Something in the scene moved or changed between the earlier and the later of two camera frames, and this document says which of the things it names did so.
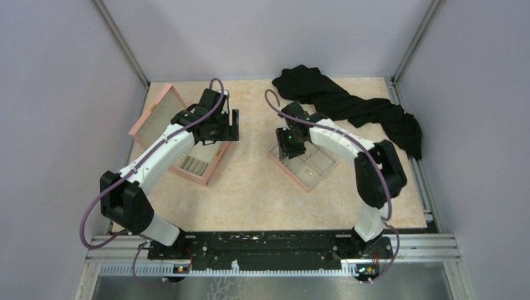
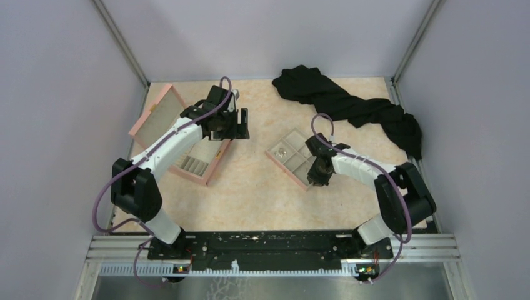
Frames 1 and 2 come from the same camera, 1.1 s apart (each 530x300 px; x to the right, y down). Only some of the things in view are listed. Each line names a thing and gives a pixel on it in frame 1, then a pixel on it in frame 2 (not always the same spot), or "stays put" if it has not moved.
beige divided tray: x=307 y=169 stays put
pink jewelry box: x=200 y=162 stays put
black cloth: x=306 y=85 stays put
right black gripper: x=285 y=150 → x=319 y=180
